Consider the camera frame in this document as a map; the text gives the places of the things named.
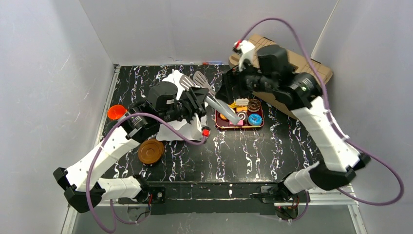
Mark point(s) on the red blue screwdriver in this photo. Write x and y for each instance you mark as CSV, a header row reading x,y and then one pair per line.
x,y
212,63

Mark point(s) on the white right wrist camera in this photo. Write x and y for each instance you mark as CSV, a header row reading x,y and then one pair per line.
x,y
246,50

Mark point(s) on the pink rectangular cake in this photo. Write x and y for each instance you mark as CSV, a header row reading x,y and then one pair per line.
x,y
240,123

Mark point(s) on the brown round wooden lid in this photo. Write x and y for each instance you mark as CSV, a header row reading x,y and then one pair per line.
x,y
151,151

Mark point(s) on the red dessert tray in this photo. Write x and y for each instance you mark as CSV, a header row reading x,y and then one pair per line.
x,y
250,112

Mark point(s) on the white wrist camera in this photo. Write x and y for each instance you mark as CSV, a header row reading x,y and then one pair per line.
x,y
246,50
196,127

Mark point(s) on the blue sprinkled donut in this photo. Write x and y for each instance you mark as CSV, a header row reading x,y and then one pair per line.
x,y
255,120

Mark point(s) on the chocolate sprinkled donut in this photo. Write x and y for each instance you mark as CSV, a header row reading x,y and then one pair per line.
x,y
254,105

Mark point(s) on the chocolate swirl roll cake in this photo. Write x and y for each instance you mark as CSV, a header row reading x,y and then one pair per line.
x,y
242,115

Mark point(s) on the tan plastic toolbox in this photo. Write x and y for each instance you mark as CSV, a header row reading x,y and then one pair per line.
x,y
297,64

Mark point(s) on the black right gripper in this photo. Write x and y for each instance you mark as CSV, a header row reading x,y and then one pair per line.
x,y
232,82

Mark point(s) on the orange plastic cup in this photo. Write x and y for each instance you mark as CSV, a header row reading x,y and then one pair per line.
x,y
116,112

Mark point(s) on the white three-tier cake stand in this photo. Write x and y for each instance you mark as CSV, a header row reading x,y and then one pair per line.
x,y
165,134

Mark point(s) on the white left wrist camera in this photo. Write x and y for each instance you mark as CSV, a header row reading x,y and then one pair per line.
x,y
196,127

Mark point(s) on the white triangle cake slice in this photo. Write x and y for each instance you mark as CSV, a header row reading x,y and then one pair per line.
x,y
241,102

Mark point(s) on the round sandwich biscuit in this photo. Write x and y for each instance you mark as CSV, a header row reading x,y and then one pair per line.
x,y
222,117

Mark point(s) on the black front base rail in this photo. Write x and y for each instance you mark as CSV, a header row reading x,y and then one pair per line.
x,y
213,197

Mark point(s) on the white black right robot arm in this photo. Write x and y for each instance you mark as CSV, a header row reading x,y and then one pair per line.
x,y
268,70

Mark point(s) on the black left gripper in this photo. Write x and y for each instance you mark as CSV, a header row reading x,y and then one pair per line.
x,y
196,101

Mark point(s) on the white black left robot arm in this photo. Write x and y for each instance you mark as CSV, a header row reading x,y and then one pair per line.
x,y
83,185

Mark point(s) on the metal serving tongs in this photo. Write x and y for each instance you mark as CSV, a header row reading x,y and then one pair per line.
x,y
200,80

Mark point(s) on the yellow decorated cake slice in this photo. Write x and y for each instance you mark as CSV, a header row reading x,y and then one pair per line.
x,y
232,106

